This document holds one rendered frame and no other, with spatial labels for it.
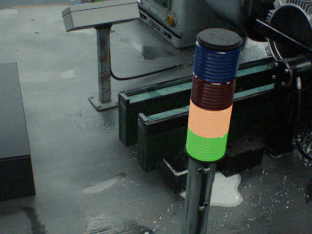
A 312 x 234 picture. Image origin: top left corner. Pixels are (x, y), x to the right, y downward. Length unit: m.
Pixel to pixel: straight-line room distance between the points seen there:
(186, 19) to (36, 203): 0.81
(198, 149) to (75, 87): 0.70
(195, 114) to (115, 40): 0.98
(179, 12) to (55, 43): 0.42
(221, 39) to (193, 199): 0.28
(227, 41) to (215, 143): 0.15
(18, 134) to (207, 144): 0.44
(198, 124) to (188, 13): 0.89
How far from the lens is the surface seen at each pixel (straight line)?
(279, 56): 1.23
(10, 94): 1.09
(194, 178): 0.73
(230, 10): 1.30
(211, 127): 0.65
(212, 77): 0.61
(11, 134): 0.97
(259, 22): 1.21
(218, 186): 0.99
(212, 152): 0.68
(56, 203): 0.96
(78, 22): 1.09
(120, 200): 0.95
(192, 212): 0.77
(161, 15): 1.61
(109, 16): 1.11
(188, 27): 1.53
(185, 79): 1.11
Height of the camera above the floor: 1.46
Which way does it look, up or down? 34 degrees down
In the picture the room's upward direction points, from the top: 3 degrees clockwise
